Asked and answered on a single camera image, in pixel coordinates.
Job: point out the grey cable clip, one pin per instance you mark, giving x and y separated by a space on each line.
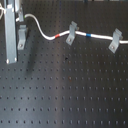
72 28
117 36
22 33

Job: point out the grey cable clip middle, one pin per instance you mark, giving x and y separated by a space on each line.
72 28

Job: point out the grey cable clip left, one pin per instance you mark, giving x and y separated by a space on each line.
22 33

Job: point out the grey cable clip right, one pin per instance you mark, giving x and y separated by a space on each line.
117 36

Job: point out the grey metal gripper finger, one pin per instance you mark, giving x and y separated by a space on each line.
10 31
19 10

